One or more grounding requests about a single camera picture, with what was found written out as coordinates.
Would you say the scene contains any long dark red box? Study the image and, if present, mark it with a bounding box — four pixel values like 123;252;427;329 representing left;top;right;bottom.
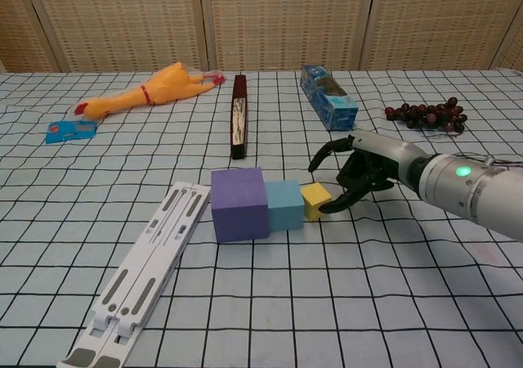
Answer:
230;74;249;160

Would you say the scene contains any yellow rubber chicken toy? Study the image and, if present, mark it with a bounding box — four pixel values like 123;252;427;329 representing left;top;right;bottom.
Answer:
73;61;226;121

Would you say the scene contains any light blue foam cube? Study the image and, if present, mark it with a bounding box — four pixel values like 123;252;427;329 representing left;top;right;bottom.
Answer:
264;179;306;234

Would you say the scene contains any small yellow foam cube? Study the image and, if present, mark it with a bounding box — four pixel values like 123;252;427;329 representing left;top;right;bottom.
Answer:
300;182;333;222

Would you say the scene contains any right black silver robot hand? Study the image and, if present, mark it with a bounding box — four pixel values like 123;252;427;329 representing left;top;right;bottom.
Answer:
307;129;428;214

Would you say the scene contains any dark red grape bunch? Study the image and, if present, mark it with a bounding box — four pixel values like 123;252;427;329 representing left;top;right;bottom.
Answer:
384;96;469;137

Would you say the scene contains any blue card packet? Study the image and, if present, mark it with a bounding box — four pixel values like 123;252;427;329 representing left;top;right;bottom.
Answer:
44;119;98;145

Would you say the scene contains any blue cookie box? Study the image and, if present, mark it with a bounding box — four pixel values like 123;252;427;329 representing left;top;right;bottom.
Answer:
300;65;360;132

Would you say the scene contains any white folding laptop stand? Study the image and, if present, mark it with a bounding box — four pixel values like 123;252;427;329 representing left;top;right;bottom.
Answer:
56;181;212;368

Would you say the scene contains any bamboo folding screen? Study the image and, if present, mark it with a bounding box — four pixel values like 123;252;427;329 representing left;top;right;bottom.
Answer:
0;0;523;74

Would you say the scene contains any large purple foam cube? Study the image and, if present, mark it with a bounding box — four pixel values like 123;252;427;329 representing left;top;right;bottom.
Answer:
210;166;270;245

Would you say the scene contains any blue checkered tablecloth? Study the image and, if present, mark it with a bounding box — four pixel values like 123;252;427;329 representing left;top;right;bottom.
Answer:
0;69;523;368

